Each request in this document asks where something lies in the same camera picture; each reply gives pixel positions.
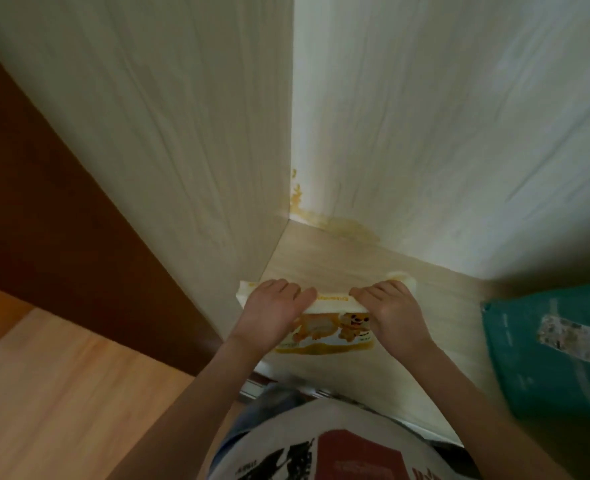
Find person's left hand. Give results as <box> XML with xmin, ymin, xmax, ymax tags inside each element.
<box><xmin>230</xmin><ymin>278</ymin><xmax>318</xmax><ymax>355</ymax></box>

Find person's right hand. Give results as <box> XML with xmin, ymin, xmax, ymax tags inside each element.
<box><xmin>348</xmin><ymin>279</ymin><xmax>436</xmax><ymax>365</ymax></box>

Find white printed cat litter bag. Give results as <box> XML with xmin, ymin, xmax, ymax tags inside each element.
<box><xmin>236</xmin><ymin>272</ymin><xmax>418</xmax><ymax>355</ymax></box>

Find person's left forearm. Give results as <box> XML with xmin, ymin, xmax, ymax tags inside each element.
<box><xmin>107</xmin><ymin>339</ymin><xmax>266</xmax><ymax>480</ymax></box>

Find person's right forearm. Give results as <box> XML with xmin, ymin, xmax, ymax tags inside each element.
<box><xmin>404</xmin><ymin>344</ymin><xmax>574</xmax><ymax>480</ymax></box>

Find person's blue jeans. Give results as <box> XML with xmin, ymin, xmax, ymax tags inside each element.
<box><xmin>210</xmin><ymin>384</ymin><xmax>306</xmax><ymax>461</ymax></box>

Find teal plastic package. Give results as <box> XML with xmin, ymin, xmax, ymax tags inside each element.
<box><xmin>480</xmin><ymin>279</ymin><xmax>590</xmax><ymax>421</ymax></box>

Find white wooden wardrobe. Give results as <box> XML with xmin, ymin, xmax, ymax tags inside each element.
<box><xmin>0</xmin><ymin>0</ymin><xmax>590</xmax><ymax>445</ymax></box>

